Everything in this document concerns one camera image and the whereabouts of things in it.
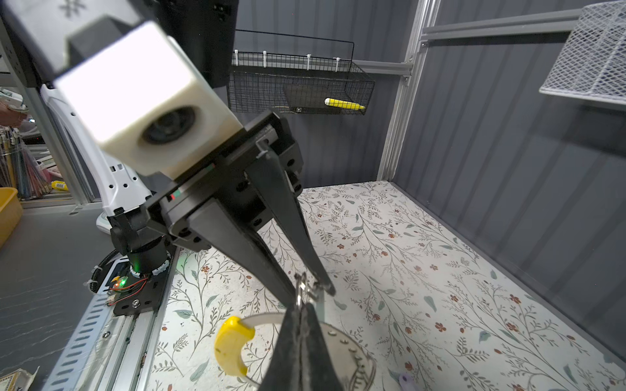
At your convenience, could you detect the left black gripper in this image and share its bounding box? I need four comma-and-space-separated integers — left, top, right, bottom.
146, 110, 336, 307

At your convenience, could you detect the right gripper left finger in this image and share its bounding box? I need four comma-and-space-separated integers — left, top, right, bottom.
259, 305, 302, 391

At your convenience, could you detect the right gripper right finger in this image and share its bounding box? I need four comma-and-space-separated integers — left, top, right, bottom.
300, 304, 342, 391

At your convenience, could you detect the large keyring with yellow grip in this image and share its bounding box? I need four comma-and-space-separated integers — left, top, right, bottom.
214, 272, 378, 391

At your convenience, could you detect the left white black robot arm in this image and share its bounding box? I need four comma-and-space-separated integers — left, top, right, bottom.
1, 1, 336, 306

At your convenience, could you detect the yellow bin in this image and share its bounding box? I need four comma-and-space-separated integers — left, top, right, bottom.
0, 187, 23, 247

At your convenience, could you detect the black wire basket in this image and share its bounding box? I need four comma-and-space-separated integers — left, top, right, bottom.
227, 29, 375, 115

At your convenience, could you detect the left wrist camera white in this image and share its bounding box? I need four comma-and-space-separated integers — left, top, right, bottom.
55, 22, 243, 179

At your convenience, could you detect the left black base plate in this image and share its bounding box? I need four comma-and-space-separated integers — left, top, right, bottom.
102, 254, 173, 316

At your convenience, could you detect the aluminium rail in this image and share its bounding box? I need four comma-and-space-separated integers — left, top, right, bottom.
75, 251, 179, 390

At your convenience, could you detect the white slotted cable duct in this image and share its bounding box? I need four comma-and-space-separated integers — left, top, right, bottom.
43, 293, 112, 390

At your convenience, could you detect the white wire basket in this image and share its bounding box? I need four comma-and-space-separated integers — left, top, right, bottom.
539, 1, 625, 105

